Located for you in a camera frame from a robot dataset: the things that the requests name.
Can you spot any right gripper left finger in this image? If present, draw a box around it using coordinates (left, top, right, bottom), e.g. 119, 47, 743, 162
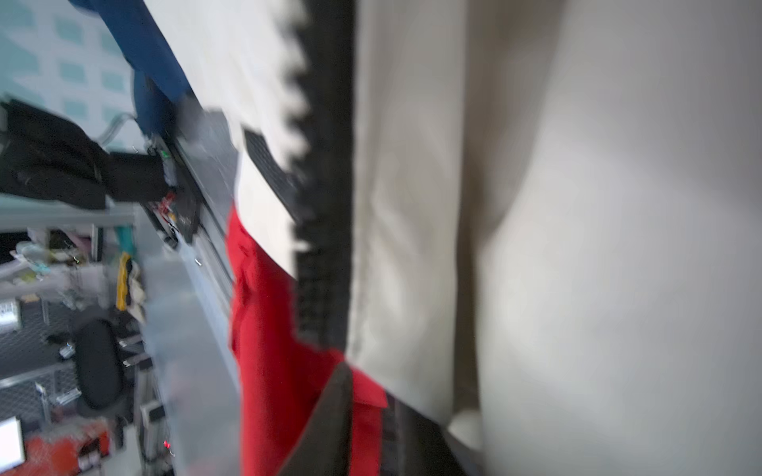
277, 363, 353, 476

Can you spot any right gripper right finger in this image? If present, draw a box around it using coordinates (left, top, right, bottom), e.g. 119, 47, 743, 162
380, 395, 466, 476

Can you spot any red jacket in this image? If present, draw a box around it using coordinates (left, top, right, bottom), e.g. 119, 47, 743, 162
226, 212, 388, 475

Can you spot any beige jacket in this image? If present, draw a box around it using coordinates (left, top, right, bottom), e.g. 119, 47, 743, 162
148, 1, 761, 475

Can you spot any blue jacket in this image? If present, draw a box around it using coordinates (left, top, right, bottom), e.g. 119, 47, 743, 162
71, 0, 192, 137

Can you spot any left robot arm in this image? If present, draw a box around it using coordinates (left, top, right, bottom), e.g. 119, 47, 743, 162
1, 99, 171, 210

